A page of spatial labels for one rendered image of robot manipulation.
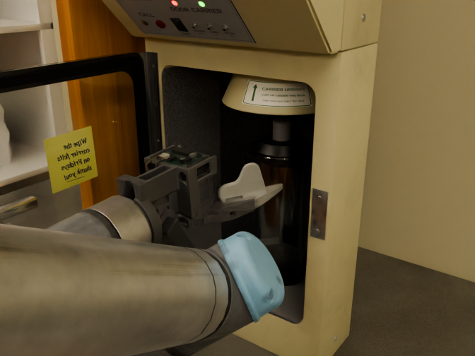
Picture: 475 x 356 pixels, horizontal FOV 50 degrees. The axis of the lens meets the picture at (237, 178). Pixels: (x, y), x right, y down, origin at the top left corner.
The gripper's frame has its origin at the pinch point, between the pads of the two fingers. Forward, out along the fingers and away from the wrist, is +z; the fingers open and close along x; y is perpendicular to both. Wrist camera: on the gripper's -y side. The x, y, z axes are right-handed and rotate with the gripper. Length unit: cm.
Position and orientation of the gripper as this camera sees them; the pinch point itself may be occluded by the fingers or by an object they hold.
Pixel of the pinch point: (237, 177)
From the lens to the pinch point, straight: 72.1
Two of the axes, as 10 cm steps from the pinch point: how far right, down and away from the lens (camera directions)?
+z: 5.9, -3.5, 7.3
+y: -0.4, -9.1, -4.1
